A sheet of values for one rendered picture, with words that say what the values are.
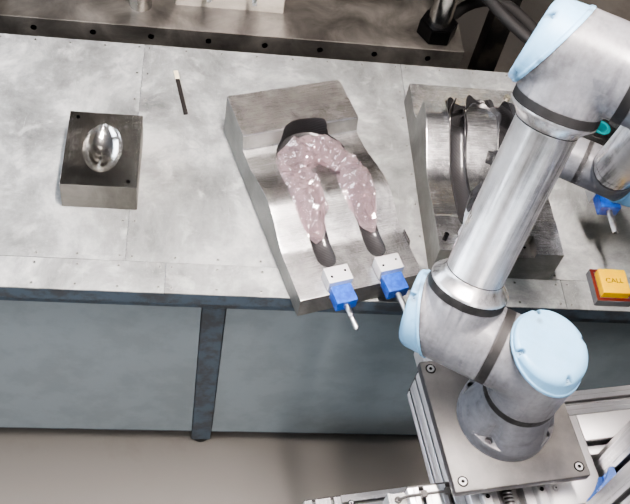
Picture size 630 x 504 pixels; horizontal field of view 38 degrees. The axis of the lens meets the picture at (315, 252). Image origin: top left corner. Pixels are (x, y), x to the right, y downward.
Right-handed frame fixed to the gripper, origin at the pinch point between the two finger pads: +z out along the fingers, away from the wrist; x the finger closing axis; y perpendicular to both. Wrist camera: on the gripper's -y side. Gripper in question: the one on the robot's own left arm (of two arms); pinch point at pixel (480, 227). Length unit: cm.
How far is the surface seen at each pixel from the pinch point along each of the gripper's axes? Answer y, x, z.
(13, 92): -44, -94, 21
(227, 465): -3, -30, 99
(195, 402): -6, -42, 77
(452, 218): -6.3, -2.9, 4.4
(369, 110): -45.6, -14.2, 9.5
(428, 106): -32.7, -6.6, -3.3
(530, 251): -1.2, 13.9, 5.5
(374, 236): -4.4, -17.9, 10.8
